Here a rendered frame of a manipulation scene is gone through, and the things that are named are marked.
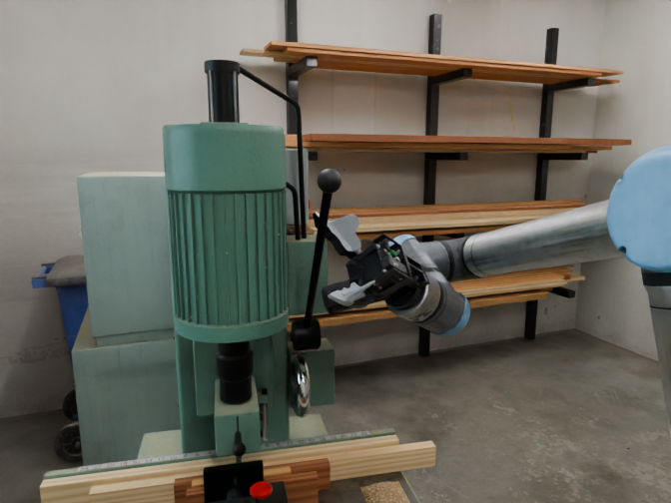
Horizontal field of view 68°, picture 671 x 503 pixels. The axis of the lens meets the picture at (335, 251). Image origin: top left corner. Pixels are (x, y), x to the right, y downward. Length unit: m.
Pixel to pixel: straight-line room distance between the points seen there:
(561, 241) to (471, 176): 3.01
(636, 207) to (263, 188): 0.45
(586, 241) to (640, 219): 0.26
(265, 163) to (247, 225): 0.09
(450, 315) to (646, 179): 0.46
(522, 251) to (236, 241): 0.48
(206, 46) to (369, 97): 1.07
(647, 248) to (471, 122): 3.32
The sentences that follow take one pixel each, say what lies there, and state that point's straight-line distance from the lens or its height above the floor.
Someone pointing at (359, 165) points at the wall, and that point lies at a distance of 3.37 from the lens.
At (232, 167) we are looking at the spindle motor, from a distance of 0.69.
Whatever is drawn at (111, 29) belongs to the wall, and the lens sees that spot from 3.16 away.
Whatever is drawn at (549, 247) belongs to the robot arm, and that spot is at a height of 1.32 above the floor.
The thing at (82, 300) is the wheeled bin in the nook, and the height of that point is 0.81.
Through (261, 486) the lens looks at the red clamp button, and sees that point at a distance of 0.74.
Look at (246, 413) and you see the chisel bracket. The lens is 0.82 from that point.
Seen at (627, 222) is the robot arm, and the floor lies 1.40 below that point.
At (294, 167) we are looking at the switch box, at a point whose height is 1.44.
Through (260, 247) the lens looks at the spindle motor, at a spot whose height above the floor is 1.34.
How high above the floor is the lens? 1.46
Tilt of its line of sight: 11 degrees down
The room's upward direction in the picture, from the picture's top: straight up
